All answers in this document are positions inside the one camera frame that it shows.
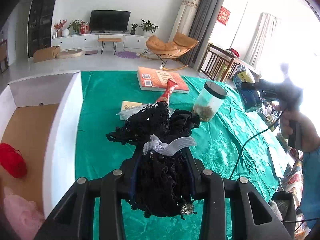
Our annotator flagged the dark wooden side table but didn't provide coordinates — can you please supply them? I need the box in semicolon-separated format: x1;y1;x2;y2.
200;43;246;83

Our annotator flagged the pink fluffy item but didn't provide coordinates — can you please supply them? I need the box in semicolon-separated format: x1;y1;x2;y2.
3;187;45;239

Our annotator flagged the small wooden bench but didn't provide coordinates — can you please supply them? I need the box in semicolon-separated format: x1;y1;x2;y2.
97;37;123;55

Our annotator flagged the white tv cabinet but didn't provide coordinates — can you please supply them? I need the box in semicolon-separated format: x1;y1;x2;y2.
51;33;148;52

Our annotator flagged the grey curtain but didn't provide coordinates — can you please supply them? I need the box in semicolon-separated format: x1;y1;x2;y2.
181;0;223;70

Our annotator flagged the black television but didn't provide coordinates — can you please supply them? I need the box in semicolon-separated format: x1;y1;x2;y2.
89;10;131;32

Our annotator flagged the oval cat scratcher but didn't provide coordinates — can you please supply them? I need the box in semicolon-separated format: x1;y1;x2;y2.
56;49;84;59

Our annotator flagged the red snack packet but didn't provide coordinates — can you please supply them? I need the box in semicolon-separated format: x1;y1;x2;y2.
156;79;178;105

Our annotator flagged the black display cabinet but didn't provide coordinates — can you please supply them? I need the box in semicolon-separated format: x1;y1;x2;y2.
27;0;56;57

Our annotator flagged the orange rocking chair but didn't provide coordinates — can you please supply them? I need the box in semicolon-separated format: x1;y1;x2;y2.
136;32;198;72

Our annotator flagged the white cardboard storage box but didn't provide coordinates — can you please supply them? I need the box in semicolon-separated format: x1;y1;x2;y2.
1;71;83;216

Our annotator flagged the green potted plant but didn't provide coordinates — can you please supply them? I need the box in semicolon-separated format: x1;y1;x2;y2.
139;20;158;36

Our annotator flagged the orange book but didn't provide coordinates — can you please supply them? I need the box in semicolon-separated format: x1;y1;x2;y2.
137;67;189;94

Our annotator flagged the clear jar black lid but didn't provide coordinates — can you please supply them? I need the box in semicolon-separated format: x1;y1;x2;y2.
193;81;227;122

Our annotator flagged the red yarn ball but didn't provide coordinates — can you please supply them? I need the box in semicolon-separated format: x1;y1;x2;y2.
0;143;27;179

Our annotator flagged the right hand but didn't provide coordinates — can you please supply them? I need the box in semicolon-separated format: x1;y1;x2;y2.
274;105;319;153

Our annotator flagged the black cable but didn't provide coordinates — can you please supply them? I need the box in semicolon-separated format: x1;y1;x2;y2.
228;110;284;179

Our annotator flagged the yellow tissue pack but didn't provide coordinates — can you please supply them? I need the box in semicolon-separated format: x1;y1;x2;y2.
120;101;142;111

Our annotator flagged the grey white plastic package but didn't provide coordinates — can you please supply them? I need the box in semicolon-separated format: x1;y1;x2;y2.
117;108;139;121

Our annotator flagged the brown cardboard box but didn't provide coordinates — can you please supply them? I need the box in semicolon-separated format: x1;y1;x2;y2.
33;46;61;63

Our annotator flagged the purple round mat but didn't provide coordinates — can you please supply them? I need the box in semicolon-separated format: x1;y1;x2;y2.
116;51;139;59

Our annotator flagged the green tablecloth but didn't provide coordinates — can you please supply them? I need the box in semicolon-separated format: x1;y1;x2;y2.
75;71;284;239

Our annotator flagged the red flower vase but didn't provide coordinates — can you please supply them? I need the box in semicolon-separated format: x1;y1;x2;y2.
54;19;67;37

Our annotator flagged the black lace garment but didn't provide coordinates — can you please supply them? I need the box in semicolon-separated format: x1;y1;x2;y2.
106;102;201;218

